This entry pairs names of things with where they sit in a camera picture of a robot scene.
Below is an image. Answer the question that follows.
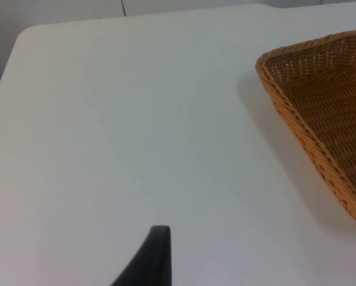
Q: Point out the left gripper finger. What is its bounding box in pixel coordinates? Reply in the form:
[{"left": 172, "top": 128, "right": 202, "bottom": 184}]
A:
[{"left": 109, "top": 225, "right": 171, "bottom": 286}]

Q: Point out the pale brown wicker basket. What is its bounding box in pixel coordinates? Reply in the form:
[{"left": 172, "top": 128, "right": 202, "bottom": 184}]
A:
[{"left": 255, "top": 29, "right": 356, "bottom": 229}]

